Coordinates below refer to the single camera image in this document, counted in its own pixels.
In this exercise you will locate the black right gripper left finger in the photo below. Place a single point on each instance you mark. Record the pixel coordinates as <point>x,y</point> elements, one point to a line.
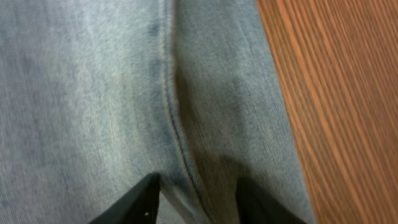
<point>139,205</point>

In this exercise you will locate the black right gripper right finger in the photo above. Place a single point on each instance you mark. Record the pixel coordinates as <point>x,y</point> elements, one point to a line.
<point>256,206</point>

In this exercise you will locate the medium blue jeans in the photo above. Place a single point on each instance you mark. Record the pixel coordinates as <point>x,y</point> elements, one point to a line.
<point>95,95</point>

